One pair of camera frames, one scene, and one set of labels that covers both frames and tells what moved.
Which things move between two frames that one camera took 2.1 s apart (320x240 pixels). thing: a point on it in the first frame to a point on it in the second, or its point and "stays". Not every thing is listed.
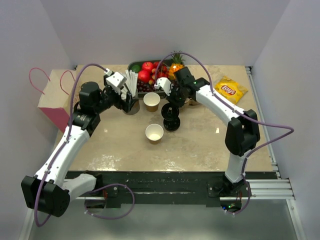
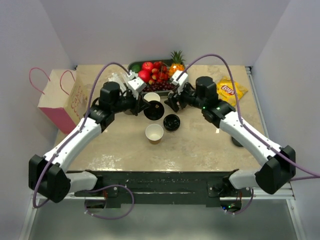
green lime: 136,68 stays
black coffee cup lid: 170,111 to 155,111
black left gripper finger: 128,102 to 142,104
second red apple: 144,75 stays
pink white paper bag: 55,99 stays
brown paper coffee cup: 154,132 stays
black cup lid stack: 171,121 stays
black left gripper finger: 118,102 to 136,110
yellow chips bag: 230,90 stays
